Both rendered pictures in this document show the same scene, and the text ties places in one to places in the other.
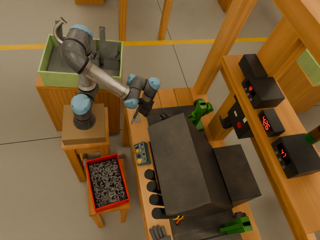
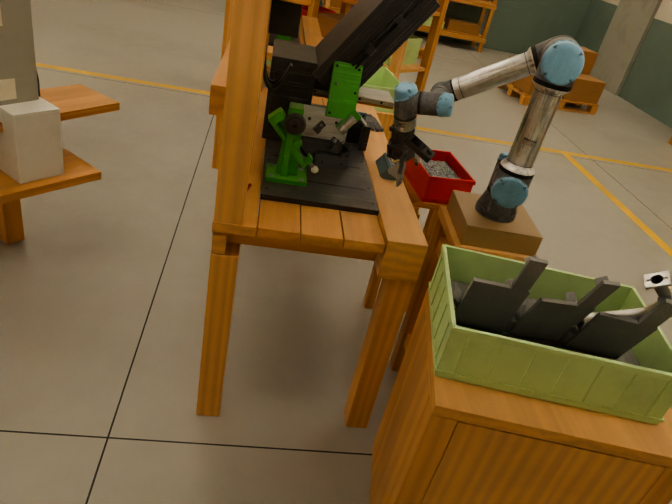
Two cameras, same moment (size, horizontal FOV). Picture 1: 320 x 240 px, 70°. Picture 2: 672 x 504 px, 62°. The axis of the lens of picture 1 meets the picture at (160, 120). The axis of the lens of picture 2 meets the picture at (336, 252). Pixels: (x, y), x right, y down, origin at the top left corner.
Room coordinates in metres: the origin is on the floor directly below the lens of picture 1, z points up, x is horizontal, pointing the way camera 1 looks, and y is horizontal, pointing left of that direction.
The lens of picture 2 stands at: (2.70, 0.53, 1.77)
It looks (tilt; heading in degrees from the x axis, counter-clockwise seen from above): 31 degrees down; 197
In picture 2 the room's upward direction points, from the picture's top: 13 degrees clockwise
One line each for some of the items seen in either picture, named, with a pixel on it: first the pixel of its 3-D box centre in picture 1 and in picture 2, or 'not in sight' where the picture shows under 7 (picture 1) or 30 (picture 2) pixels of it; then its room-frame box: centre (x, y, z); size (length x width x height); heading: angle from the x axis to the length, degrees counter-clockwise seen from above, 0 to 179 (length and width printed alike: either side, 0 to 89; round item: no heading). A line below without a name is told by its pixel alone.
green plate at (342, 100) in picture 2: not in sight; (343, 88); (0.61, -0.22, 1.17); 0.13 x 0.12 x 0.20; 27
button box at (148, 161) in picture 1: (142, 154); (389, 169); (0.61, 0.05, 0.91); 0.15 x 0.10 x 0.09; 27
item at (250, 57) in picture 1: (252, 69); not in sight; (0.94, -0.37, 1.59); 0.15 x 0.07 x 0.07; 27
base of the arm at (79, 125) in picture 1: (84, 116); (499, 200); (0.71, 0.50, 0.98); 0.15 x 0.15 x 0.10
